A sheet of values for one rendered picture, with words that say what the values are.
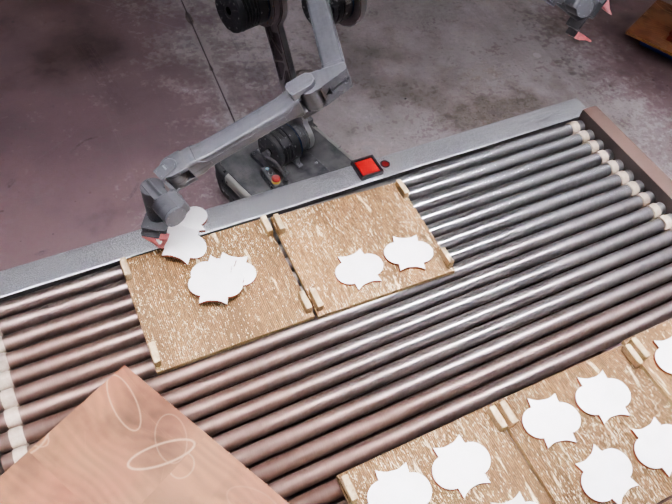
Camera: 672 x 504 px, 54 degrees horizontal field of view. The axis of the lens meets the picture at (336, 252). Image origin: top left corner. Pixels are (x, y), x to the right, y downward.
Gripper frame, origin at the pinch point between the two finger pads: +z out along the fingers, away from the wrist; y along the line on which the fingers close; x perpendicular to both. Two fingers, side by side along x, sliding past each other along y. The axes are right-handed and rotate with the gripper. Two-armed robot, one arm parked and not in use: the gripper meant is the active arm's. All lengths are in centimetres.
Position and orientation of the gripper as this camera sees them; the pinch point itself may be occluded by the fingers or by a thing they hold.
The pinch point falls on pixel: (164, 235)
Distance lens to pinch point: 179.8
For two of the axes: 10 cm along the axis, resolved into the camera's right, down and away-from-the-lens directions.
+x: -9.9, -1.4, 0.2
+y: 1.2, -8.0, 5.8
